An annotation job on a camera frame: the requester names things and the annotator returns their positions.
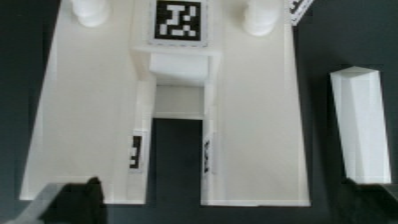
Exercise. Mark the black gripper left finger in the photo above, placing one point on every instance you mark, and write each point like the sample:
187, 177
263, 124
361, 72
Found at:
77, 207

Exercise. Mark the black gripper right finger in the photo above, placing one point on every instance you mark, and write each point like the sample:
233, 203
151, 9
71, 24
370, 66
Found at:
368, 203

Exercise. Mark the white chair back frame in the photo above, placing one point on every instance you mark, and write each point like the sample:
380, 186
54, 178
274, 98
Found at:
169, 64

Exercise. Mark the small white tagged block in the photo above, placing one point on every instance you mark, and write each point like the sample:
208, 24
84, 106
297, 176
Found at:
91, 11

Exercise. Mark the white tagged chair leg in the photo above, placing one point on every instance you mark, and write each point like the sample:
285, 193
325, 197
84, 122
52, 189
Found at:
260, 16

